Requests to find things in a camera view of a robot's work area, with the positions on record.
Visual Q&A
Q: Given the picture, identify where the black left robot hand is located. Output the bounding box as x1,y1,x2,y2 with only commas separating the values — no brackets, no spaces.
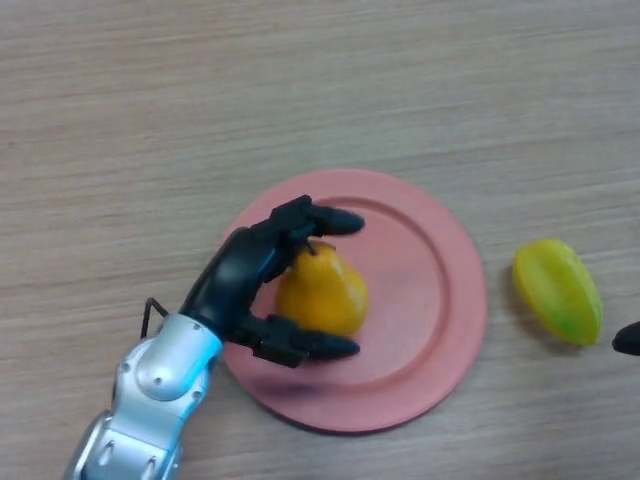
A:
179,194,366,370

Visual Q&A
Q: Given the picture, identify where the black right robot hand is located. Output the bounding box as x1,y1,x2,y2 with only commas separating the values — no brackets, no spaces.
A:
612,319,640,357

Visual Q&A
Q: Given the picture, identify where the yellow pear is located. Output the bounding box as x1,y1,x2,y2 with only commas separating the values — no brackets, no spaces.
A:
274,241,370,337

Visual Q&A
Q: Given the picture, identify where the pink round plate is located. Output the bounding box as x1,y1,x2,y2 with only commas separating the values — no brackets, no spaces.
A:
218,168,489,434

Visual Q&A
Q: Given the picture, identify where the yellow-green starfruit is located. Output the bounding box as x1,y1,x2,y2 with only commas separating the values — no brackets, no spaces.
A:
511,238,604,348

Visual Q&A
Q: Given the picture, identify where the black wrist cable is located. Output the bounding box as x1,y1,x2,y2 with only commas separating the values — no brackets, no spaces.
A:
141,297,170,341

